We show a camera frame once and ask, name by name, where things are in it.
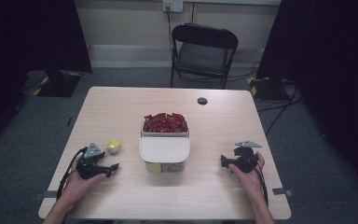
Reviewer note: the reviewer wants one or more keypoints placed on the person's right hand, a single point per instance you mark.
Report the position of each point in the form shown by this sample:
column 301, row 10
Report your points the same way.
column 250, row 182

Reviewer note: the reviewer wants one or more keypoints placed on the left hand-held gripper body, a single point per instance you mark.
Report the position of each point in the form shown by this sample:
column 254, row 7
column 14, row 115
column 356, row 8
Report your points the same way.
column 90, row 163

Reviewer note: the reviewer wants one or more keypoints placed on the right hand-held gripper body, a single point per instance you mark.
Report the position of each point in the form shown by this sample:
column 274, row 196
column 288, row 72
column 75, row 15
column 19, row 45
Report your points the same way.
column 245, row 158

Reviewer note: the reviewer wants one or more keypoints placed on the person's left hand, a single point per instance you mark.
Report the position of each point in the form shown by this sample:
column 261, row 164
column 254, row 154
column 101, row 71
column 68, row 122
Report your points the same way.
column 79, row 186

